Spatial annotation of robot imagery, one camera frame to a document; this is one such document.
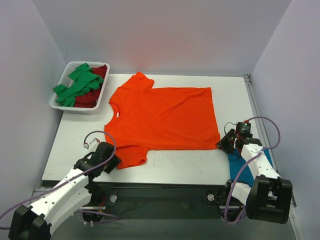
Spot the orange t shirt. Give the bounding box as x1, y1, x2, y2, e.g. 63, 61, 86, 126
104, 72, 220, 170

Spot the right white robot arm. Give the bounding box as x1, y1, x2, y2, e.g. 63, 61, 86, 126
216, 120, 293, 226

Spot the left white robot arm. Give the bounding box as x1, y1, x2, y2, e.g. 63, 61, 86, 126
8, 142, 121, 240

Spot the blue folded t shirt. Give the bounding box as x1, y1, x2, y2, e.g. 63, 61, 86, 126
226, 147, 275, 188

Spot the dark red t shirt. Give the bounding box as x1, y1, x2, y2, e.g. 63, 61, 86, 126
74, 65, 108, 108

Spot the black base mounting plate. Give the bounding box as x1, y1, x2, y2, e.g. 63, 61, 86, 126
84, 182, 230, 220

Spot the white plastic basket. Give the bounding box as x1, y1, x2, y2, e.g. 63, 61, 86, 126
50, 61, 110, 115

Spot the green t shirt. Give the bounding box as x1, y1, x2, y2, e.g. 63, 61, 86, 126
53, 63, 104, 107

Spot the aluminium frame rail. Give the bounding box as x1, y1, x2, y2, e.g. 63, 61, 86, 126
24, 72, 297, 210

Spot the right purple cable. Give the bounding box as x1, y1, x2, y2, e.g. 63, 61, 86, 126
223, 116, 281, 225

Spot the purple cable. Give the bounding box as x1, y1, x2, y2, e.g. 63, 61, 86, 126
223, 116, 281, 225
0, 130, 122, 230

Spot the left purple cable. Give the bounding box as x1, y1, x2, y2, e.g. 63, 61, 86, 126
0, 130, 122, 230

